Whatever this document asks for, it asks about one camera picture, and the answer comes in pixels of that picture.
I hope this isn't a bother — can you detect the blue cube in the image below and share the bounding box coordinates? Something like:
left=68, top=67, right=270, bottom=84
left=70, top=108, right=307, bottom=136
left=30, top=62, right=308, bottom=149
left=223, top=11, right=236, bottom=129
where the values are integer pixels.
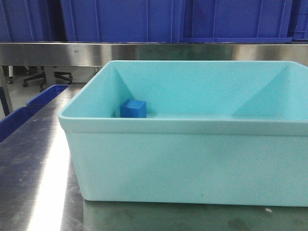
left=120, top=100, right=147, bottom=118

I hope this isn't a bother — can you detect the light teal plastic tub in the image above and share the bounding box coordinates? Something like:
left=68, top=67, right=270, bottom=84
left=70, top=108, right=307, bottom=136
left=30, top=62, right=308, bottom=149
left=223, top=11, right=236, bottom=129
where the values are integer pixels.
left=58, top=61, right=308, bottom=207

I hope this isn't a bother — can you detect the black office chair base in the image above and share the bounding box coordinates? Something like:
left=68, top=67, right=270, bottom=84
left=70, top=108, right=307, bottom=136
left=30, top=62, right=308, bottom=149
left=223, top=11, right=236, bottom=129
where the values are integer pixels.
left=6, top=66, right=73, bottom=92

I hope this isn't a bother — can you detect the blue bin behind table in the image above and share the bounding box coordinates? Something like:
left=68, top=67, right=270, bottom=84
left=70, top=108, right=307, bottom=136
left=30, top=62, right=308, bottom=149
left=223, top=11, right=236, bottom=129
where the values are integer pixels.
left=26, top=85, right=69, bottom=108

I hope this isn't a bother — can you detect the blue crate upper right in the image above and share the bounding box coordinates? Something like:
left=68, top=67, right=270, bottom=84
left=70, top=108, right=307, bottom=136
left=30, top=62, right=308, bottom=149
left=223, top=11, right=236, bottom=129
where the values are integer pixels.
left=181, top=0, right=293, bottom=43

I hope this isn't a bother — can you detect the blue crate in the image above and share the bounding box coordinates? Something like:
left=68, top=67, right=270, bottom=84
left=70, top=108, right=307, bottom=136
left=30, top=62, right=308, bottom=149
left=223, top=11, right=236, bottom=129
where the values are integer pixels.
left=181, top=0, right=293, bottom=43
left=61, top=0, right=186, bottom=43
left=0, top=0, right=66, bottom=42

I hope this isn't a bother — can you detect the blue crate upper middle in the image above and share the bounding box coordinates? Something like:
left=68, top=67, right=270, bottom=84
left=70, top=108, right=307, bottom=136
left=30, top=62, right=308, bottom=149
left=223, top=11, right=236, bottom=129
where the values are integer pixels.
left=61, top=0, right=186, bottom=43

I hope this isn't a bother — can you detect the blue bin lower left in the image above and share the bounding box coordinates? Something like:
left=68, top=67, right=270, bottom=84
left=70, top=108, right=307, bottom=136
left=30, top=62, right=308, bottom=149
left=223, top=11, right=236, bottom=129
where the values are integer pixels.
left=0, top=107, right=39, bottom=142

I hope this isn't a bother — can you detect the blue crate upper left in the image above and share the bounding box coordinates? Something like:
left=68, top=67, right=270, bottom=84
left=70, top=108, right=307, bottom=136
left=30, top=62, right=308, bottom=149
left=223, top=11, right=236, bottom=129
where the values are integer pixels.
left=0, top=0, right=66, bottom=42

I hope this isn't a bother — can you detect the steel shelf rail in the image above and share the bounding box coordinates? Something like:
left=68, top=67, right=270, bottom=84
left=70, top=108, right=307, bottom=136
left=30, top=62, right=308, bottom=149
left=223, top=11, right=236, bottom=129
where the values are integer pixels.
left=0, top=42, right=308, bottom=67

